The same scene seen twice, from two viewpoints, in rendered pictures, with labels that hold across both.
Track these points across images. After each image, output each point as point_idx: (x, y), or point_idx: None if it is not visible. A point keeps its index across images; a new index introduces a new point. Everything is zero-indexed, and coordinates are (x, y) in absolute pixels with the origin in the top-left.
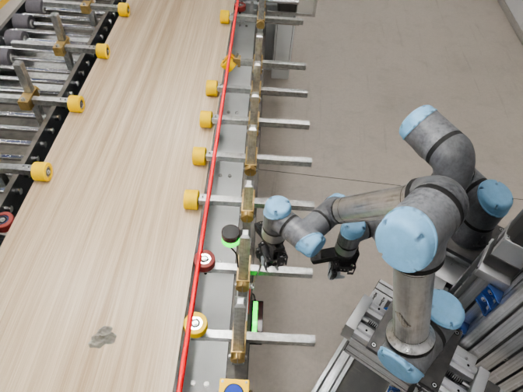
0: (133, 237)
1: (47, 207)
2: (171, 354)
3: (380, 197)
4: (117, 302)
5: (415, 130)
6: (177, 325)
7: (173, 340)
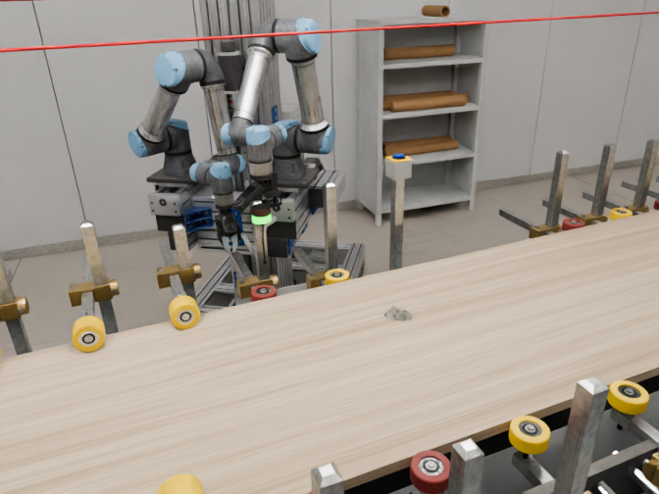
0: (264, 347)
1: (258, 464)
2: (375, 277)
3: (257, 70)
4: (355, 322)
5: (186, 61)
6: (347, 282)
7: (362, 280)
